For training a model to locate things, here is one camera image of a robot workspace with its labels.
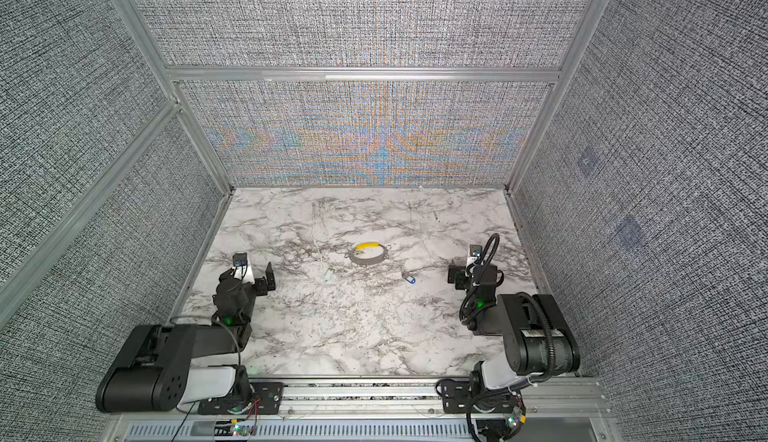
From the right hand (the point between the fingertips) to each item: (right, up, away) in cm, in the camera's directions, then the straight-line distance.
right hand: (470, 260), depth 94 cm
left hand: (-66, -1, -4) cm, 66 cm away
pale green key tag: (-45, -5, +1) cm, 45 cm away
